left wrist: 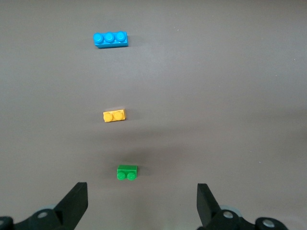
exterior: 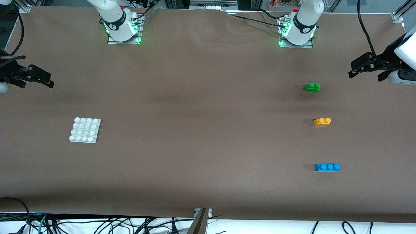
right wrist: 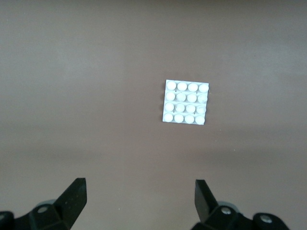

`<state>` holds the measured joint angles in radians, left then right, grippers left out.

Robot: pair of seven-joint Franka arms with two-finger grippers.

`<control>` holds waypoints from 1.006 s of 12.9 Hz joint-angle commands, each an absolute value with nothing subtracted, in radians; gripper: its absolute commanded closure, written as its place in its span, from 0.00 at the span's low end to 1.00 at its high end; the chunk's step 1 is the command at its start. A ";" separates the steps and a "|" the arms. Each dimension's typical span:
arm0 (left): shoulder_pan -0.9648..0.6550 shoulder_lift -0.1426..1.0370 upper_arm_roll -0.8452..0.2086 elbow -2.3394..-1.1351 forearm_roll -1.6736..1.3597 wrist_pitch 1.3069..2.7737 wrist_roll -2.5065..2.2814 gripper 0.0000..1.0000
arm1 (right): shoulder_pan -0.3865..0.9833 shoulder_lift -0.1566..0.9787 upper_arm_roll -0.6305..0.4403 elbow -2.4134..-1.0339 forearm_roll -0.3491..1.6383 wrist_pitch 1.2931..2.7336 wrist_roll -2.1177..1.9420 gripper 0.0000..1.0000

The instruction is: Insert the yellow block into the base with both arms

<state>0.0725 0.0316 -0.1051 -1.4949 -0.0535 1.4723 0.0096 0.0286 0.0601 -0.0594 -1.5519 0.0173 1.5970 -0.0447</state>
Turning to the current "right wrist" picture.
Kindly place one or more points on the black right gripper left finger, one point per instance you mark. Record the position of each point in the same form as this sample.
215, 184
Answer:
69, 206

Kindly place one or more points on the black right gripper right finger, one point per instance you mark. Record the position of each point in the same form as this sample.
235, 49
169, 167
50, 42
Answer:
206, 206

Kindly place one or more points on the white studded base plate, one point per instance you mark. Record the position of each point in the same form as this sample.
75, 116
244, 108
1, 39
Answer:
184, 103

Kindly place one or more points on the brown table cover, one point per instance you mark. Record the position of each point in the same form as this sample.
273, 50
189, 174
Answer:
96, 72

